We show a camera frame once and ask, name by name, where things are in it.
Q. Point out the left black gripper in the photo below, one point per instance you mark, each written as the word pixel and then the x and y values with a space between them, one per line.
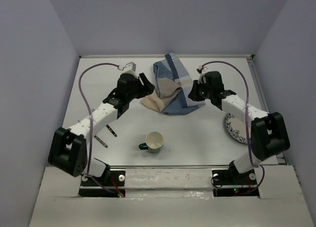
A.
pixel 145 89

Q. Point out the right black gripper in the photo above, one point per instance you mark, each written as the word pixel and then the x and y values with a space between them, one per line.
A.
pixel 193 94

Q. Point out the blue and beige cloth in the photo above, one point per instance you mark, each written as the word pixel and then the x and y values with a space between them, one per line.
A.
pixel 172 87

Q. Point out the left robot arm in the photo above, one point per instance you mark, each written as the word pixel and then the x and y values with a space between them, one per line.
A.
pixel 71 148

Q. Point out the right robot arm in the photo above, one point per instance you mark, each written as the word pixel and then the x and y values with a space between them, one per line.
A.
pixel 266 132

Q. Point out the blue floral plate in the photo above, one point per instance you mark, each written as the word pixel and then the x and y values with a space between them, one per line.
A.
pixel 235 128

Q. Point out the green mug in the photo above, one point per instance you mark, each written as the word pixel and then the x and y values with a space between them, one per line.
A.
pixel 153 143

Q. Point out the metal fork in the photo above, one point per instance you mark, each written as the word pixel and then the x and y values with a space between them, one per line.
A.
pixel 107 126

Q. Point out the metal knife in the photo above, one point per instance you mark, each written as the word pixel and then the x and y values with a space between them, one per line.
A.
pixel 101 141

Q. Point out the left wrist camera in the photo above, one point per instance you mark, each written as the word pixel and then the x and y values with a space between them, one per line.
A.
pixel 131 66

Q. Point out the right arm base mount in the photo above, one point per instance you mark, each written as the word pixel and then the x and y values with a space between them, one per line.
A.
pixel 225 186

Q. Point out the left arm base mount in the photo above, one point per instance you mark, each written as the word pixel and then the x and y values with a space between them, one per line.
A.
pixel 111 185

